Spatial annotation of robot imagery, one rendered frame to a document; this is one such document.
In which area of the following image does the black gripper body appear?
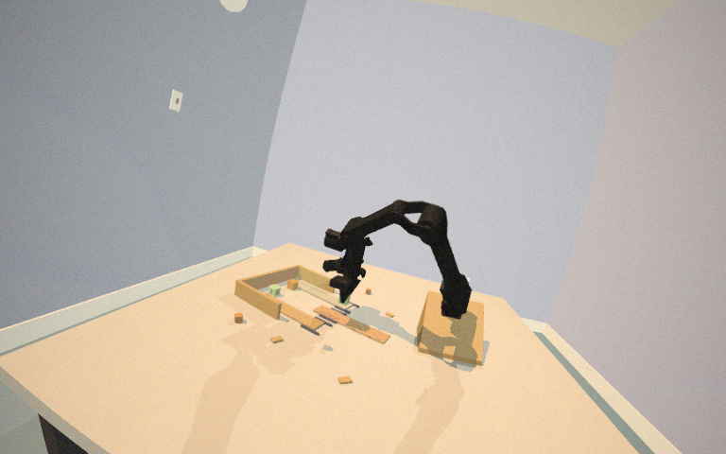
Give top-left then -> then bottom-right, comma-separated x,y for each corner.
329,254 -> 366,292

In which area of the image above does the orange strip with purple zigzag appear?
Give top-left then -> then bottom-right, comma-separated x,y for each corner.
313,306 -> 390,344

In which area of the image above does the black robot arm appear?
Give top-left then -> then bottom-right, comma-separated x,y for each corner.
323,200 -> 472,320

